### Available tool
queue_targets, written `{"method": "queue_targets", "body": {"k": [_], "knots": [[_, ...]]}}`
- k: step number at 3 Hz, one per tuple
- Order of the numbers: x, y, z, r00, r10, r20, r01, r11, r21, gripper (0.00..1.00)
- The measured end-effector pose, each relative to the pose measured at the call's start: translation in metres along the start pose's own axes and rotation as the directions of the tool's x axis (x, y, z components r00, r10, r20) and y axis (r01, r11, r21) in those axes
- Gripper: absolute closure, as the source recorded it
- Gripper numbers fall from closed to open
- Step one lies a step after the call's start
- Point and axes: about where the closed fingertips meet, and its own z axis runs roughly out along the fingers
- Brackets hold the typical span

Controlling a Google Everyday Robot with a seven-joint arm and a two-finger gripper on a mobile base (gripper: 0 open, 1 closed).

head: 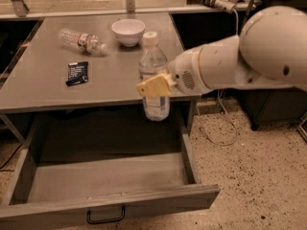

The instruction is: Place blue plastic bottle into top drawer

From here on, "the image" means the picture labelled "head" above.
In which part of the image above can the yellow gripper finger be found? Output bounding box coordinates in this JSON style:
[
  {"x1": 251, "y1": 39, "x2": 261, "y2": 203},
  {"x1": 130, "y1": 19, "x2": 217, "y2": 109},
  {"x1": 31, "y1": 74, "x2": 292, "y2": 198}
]
[{"x1": 136, "y1": 73, "x2": 177, "y2": 97}]

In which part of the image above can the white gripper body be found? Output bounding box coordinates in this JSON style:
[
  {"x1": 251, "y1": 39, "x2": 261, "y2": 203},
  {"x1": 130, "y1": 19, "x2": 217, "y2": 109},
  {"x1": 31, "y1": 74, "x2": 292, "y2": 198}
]
[{"x1": 168, "y1": 46, "x2": 211, "y2": 95}]

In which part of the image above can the blue label plastic water bottle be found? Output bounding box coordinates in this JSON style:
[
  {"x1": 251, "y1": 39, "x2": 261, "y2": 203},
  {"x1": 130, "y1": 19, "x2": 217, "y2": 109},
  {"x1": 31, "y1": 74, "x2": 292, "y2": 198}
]
[{"x1": 138, "y1": 32, "x2": 170, "y2": 122}]

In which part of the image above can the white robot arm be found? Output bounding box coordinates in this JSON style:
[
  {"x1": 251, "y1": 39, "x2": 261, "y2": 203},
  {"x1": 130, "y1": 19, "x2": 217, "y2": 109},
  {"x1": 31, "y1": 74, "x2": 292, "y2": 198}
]
[{"x1": 137, "y1": 6, "x2": 307, "y2": 97}]

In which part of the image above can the clear plastic bottle red label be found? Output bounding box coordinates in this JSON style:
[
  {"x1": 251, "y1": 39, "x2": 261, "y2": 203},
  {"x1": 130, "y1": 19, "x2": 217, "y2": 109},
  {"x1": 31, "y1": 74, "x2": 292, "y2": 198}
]
[{"x1": 59, "y1": 28, "x2": 107, "y2": 56}]

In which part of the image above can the open grey top drawer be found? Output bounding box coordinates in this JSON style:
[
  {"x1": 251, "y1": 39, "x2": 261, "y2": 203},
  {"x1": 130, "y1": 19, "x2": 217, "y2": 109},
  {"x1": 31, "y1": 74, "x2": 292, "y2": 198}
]
[{"x1": 0, "y1": 106, "x2": 220, "y2": 230}]

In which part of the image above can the white ceramic bowl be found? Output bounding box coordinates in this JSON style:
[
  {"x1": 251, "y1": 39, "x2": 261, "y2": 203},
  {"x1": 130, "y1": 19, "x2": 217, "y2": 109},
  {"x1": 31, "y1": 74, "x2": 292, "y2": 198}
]
[{"x1": 111, "y1": 19, "x2": 146, "y2": 47}]

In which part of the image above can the dark blue snack packet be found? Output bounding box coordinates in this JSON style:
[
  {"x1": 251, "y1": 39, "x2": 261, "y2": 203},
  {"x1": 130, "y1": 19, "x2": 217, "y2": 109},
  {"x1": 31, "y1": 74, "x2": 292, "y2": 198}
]
[{"x1": 66, "y1": 61, "x2": 88, "y2": 86}]

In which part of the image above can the grey cabinet table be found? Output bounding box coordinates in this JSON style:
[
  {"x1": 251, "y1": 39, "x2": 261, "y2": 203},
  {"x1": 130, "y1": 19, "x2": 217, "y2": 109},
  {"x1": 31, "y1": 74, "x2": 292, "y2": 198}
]
[{"x1": 0, "y1": 11, "x2": 203, "y2": 146}]

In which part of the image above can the white cable on floor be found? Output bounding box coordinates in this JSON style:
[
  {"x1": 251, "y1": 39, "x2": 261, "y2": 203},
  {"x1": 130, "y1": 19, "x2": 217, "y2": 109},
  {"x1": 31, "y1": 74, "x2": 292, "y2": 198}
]
[{"x1": 195, "y1": 8, "x2": 240, "y2": 147}]

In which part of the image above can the black drawer handle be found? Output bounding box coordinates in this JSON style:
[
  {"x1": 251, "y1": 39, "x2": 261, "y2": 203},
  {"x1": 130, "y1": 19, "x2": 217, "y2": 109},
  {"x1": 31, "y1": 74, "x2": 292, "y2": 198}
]
[{"x1": 86, "y1": 206, "x2": 126, "y2": 225}]

